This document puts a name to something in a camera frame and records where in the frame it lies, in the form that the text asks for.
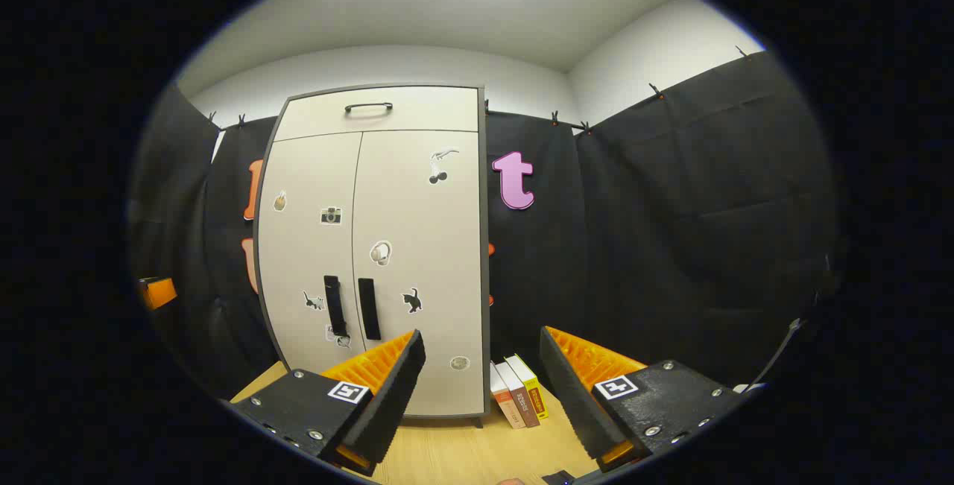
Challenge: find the orange spine book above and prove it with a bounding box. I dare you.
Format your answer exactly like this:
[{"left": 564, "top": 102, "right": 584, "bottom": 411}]
[{"left": 490, "top": 362, "right": 526, "bottom": 430}]

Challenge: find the beige door with headphone sticker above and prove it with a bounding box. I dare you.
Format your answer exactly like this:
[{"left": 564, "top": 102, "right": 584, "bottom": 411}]
[{"left": 350, "top": 130, "right": 484, "bottom": 417}]

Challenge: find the yellow spine book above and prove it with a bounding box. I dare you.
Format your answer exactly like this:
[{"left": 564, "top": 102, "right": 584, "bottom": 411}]
[{"left": 505, "top": 355, "right": 550, "bottom": 420}]

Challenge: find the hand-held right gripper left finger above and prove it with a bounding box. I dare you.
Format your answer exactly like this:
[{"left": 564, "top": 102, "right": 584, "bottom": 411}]
[{"left": 231, "top": 329, "right": 427, "bottom": 480}]

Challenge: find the black door handle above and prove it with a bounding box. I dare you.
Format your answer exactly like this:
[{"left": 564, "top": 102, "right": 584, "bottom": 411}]
[
  {"left": 358, "top": 278, "right": 382, "bottom": 341},
  {"left": 323, "top": 275, "right": 349, "bottom": 337}
]

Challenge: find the beige cabinet drawer front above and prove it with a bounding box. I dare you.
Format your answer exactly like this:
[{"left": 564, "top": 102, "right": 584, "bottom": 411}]
[{"left": 274, "top": 87, "right": 479, "bottom": 143}]

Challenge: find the beige double-door shoe cabinet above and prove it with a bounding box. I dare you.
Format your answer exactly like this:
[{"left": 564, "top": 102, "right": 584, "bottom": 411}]
[{"left": 253, "top": 84, "right": 493, "bottom": 426}]

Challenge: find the black backdrop cloth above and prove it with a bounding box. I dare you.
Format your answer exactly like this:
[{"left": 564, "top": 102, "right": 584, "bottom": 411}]
[{"left": 130, "top": 49, "right": 839, "bottom": 404}]

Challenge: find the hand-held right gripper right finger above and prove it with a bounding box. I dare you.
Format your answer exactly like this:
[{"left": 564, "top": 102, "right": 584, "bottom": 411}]
[{"left": 538, "top": 325, "right": 765, "bottom": 475}]

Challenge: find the beige door with camera sticker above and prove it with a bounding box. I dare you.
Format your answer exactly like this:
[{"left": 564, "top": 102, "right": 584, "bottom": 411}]
[{"left": 257, "top": 133, "right": 367, "bottom": 381}]

